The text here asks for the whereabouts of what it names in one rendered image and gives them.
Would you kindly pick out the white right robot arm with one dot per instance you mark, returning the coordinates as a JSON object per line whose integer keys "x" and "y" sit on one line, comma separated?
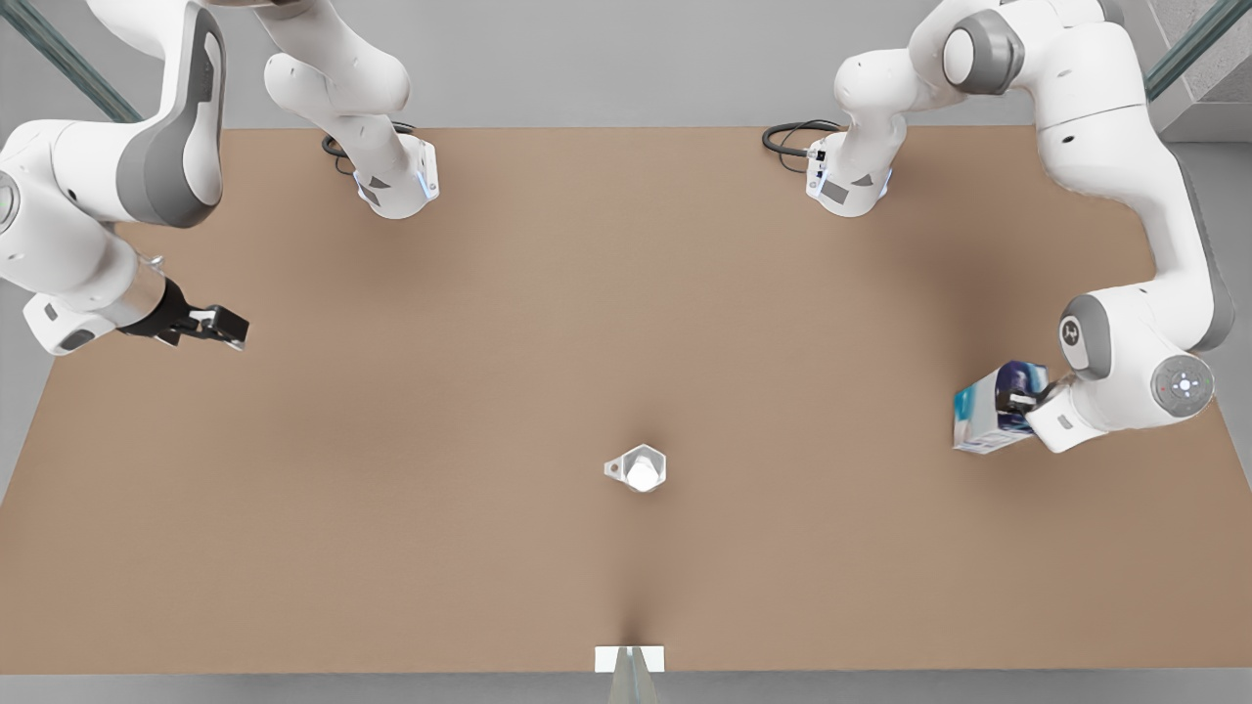
{"x": 68, "y": 186}

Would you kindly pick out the white measuring cup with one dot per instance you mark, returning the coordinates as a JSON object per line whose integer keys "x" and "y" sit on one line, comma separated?
{"x": 641, "y": 471}

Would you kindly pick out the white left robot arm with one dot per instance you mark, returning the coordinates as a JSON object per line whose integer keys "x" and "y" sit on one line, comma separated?
{"x": 1105, "y": 117}

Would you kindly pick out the blue and white carton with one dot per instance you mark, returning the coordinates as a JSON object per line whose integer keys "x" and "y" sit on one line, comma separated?
{"x": 976, "y": 416}

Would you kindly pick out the silver frame post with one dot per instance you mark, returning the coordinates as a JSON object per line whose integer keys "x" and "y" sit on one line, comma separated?
{"x": 68, "y": 59}
{"x": 1195, "y": 44}
{"x": 632, "y": 682}

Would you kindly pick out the white post foot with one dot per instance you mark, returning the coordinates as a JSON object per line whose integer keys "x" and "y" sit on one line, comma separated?
{"x": 606, "y": 659}

